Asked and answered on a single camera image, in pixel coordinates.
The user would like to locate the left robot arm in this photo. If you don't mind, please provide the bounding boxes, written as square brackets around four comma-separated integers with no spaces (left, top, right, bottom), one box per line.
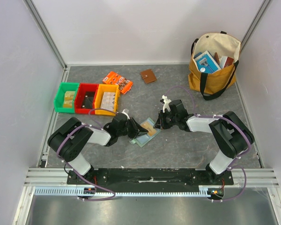
[47,112,148,184]

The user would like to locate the white boxes in yellow bin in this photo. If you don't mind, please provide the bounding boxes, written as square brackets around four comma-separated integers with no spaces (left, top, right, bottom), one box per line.
[100,92,116,111]

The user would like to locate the brown leather wallet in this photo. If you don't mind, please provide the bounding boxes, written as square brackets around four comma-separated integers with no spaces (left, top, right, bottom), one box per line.
[140,69,157,84]

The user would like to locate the blue razor box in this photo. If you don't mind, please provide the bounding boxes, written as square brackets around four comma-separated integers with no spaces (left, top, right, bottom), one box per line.
[194,51,221,74]

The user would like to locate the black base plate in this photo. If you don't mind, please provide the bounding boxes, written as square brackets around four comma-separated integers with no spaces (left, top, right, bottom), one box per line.
[67,167,235,193]

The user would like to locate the orange snack package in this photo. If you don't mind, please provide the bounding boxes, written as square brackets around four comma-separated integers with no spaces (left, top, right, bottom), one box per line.
[102,71,133,95]

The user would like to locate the red white box in bag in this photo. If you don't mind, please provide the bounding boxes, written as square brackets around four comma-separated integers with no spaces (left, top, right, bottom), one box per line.
[219,56,234,69]

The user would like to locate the yellow canvas tote bag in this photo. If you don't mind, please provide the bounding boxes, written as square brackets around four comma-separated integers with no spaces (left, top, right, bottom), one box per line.
[188,31,241,101]

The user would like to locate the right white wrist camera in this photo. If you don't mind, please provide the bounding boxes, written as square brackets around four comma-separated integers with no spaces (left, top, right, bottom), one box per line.
[160,95,171,113]

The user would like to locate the aluminium cable duct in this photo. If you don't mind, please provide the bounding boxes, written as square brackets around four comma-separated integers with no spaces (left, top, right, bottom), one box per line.
[34,187,211,197]

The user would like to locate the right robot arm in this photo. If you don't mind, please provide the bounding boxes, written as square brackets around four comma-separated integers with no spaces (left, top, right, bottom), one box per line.
[155,96,255,185]

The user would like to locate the green card holder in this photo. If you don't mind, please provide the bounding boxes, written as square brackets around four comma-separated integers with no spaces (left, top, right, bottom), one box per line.
[130,118,161,147]

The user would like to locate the red plastic bin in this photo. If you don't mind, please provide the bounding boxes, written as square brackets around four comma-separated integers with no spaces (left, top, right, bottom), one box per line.
[74,83,99,114]

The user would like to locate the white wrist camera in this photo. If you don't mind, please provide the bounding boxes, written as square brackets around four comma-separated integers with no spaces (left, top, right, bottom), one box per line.
[160,95,171,113]
[121,109,130,120]

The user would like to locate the black item in red bin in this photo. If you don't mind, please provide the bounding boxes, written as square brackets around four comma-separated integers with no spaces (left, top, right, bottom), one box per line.
[82,91,95,109]

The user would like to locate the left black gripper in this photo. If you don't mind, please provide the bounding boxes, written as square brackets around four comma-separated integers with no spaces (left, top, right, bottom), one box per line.
[117,117,148,139]

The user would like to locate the gold cards in green bin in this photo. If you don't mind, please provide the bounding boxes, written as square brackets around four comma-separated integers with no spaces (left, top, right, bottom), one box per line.
[63,91,75,108]

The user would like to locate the green plastic bin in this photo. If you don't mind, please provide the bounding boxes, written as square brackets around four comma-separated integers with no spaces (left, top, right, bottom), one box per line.
[54,82,79,113]

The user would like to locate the yellow plastic bin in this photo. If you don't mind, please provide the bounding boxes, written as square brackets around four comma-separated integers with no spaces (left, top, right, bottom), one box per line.
[95,84,120,116]

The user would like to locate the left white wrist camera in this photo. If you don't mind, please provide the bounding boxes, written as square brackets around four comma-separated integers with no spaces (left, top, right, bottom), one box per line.
[121,109,130,120]

